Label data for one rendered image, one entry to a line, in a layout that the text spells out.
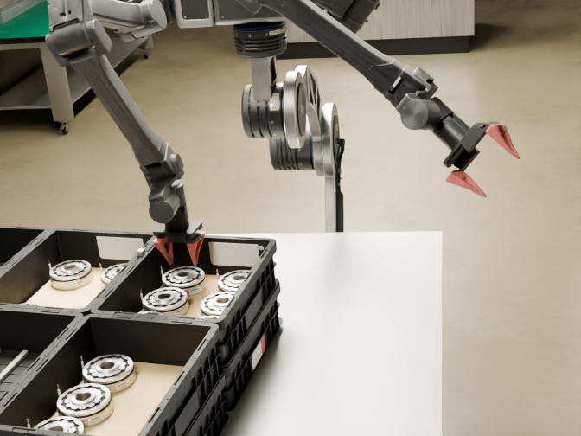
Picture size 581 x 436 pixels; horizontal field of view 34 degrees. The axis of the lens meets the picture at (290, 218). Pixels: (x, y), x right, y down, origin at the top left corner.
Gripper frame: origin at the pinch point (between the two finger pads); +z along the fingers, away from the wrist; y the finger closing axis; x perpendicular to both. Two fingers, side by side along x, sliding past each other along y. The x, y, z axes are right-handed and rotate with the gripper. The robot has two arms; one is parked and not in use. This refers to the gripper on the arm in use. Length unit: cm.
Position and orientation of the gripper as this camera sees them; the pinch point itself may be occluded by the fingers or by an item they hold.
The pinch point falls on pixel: (182, 260)
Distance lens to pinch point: 225.4
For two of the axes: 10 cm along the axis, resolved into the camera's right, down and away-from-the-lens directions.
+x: 2.9, -4.2, 8.6
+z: 1.0, 9.1, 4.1
